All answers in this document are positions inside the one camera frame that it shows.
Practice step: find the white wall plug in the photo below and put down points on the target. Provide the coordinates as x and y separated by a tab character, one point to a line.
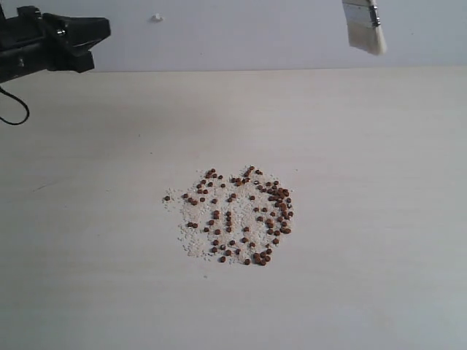
157	17

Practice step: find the white wooden paint brush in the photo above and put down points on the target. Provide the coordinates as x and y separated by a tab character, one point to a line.
364	26

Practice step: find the brown beans and white grains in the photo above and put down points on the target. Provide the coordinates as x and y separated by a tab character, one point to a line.
233	219

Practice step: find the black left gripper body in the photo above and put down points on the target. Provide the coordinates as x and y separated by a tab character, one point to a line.
33	41

